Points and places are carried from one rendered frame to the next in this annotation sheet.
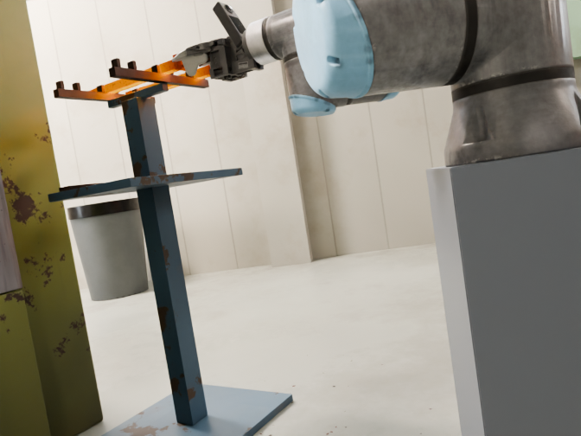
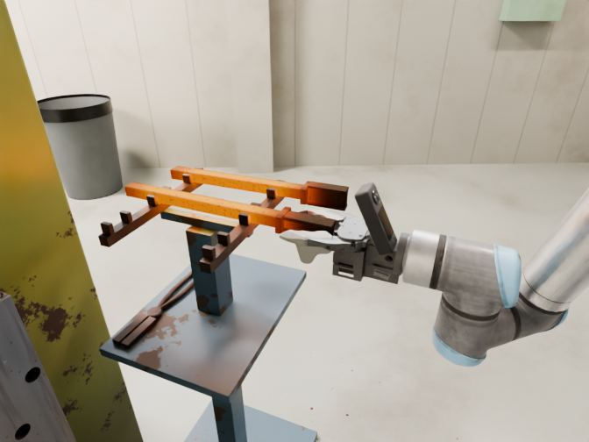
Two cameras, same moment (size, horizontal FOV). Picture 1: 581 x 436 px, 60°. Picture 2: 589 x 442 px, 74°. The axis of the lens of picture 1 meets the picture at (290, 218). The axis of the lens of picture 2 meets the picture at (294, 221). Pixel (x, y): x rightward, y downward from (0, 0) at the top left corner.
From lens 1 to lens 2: 96 cm
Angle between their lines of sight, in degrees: 27
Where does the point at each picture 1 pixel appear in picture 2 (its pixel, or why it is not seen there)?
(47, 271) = (88, 368)
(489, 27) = not seen: outside the picture
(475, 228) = not seen: outside the picture
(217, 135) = (191, 34)
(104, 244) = (78, 150)
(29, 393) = not seen: outside the picture
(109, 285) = (86, 187)
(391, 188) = (351, 114)
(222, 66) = (354, 271)
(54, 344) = (100, 424)
